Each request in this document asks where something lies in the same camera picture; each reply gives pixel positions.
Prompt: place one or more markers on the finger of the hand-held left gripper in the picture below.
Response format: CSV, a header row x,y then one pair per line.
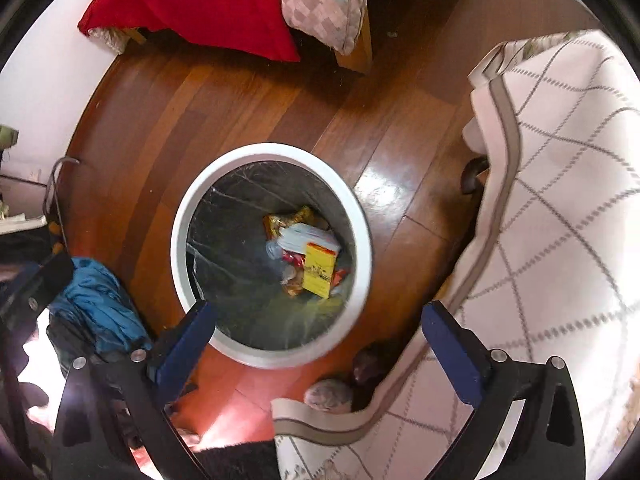
x,y
35,295

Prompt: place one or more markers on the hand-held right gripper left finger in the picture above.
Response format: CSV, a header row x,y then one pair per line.
x,y
186,355

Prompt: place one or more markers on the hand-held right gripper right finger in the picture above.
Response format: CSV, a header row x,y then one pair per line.
x,y
452,355

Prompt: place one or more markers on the white round trash bin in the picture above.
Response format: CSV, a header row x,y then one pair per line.
x,y
178,260

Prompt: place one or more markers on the clear plastic cup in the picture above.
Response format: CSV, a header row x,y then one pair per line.
x,y
275,251

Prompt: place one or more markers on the yellow small box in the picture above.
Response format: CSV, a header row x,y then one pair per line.
x,y
320,270

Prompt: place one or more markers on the blue cloth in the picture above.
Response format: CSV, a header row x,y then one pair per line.
x,y
100,305

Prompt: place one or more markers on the black bin liner bag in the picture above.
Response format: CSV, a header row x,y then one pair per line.
x,y
235,210

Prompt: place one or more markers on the white diamond pattern tablecloth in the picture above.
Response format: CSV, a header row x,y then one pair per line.
x,y
550,210

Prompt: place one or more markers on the red blanket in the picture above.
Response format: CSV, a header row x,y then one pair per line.
x,y
200,5

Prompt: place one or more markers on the checked bed sheet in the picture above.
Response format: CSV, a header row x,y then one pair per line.
x,y
320,0

